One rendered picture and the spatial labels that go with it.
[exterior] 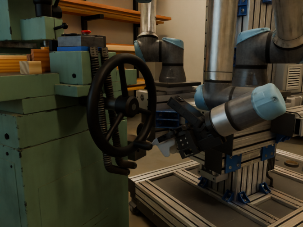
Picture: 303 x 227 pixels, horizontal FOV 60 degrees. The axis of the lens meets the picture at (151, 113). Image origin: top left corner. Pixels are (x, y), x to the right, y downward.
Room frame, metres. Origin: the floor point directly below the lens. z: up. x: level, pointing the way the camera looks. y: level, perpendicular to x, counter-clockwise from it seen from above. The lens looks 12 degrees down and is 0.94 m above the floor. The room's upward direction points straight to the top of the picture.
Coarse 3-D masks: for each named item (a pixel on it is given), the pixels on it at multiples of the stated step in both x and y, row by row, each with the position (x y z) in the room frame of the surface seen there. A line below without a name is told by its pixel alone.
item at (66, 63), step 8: (56, 56) 0.75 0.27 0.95; (64, 56) 0.73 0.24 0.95; (72, 56) 0.72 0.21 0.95; (80, 56) 0.70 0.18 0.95; (88, 56) 0.72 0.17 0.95; (56, 64) 0.75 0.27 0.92; (64, 64) 0.73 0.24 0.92; (72, 64) 0.72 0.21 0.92; (80, 64) 0.70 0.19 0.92; (88, 64) 0.72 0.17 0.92; (56, 72) 0.75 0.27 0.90; (64, 72) 0.74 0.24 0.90; (72, 72) 0.72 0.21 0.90; (80, 72) 0.70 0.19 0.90; (88, 72) 0.72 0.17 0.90; (112, 72) 0.80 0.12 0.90; (64, 80) 0.74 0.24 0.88; (72, 80) 0.72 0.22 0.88; (80, 80) 0.70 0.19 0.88; (88, 80) 0.71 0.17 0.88; (112, 80) 0.79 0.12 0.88
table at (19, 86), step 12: (12, 72) 0.79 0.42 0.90; (48, 72) 0.79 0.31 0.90; (132, 72) 1.03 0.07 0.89; (0, 84) 0.61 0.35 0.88; (12, 84) 0.64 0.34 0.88; (24, 84) 0.66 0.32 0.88; (36, 84) 0.69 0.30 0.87; (48, 84) 0.72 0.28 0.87; (60, 84) 0.73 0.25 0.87; (120, 84) 0.83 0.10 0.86; (132, 84) 1.03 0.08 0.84; (0, 96) 0.61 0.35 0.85; (12, 96) 0.63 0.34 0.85; (24, 96) 0.66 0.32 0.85; (36, 96) 0.69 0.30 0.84; (72, 96) 0.69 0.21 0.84
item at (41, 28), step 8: (24, 24) 0.91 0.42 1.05; (32, 24) 0.89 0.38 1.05; (40, 24) 0.87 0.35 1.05; (48, 24) 0.86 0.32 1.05; (56, 24) 0.89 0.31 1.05; (24, 32) 0.92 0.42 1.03; (32, 32) 0.89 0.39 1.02; (40, 32) 0.87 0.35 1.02; (48, 32) 0.86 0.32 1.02; (56, 32) 0.89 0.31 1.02; (24, 40) 0.92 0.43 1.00; (32, 40) 0.90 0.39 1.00; (40, 40) 0.90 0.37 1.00; (48, 40) 0.90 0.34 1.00
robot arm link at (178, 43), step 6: (162, 42) 1.42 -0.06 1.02; (168, 42) 1.41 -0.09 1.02; (174, 42) 1.40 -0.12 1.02; (180, 42) 1.41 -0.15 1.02; (162, 48) 1.41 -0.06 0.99; (168, 48) 1.40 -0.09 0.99; (174, 48) 1.40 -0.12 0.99; (180, 48) 1.41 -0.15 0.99; (162, 54) 1.41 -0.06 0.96; (168, 54) 1.40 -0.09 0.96; (174, 54) 1.40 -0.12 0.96; (180, 54) 1.41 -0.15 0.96; (162, 60) 1.43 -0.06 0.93; (168, 60) 1.41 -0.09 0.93; (174, 60) 1.40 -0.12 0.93; (180, 60) 1.41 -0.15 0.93
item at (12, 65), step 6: (0, 60) 0.77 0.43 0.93; (6, 60) 0.78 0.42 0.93; (12, 60) 0.80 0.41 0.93; (18, 60) 0.81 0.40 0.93; (24, 60) 0.83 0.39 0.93; (0, 66) 0.77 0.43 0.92; (6, 66) 0.78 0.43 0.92; (12, 66) 0.80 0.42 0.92; (18, 66) 0.81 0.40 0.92; (0, 72) 0.77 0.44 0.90; (6, 72) 0.78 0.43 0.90
